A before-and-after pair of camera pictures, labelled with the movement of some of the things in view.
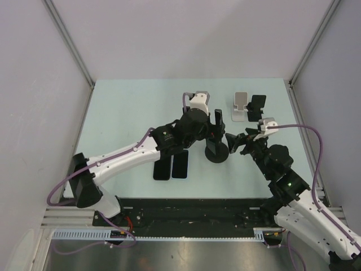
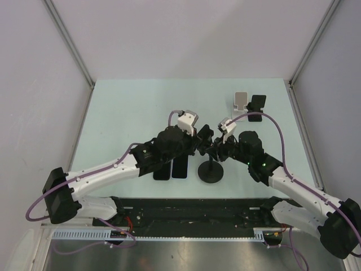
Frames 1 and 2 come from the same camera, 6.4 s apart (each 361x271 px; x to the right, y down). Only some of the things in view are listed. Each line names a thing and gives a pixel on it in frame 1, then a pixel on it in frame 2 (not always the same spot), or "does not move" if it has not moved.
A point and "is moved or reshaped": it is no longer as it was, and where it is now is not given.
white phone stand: x=238 y=114 does not move
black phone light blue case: x=180 y=165 does not move
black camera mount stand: x=221 y=152 is moved or reshaped
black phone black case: x=162 y=170 does not move
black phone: x=218 y=117 is moved or reshaped
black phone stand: x=254 y=107 does not move
